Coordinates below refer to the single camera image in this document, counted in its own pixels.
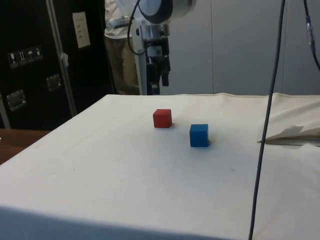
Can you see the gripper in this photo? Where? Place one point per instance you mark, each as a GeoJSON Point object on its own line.
{"type": "Point", "coordinates": [157, 47]}

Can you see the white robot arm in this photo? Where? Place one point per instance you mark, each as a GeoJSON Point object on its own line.
{"type": "Point", "coordinates": [165, 8]}

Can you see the person in beige clothes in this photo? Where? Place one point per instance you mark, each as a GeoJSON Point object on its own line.
{"type": "Point", "coordinates": [122, 62]}

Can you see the red cube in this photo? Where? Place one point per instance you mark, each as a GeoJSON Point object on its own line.
{"type": "Point", "coordinates": [162, 118]}

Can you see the blue cube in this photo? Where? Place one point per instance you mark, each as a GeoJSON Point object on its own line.
{"type": "Point", "coordinates": [198, 135]}

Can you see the black cabinet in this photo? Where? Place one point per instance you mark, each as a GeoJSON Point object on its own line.
{"type": "Point", "coordinates": [30, 75]}

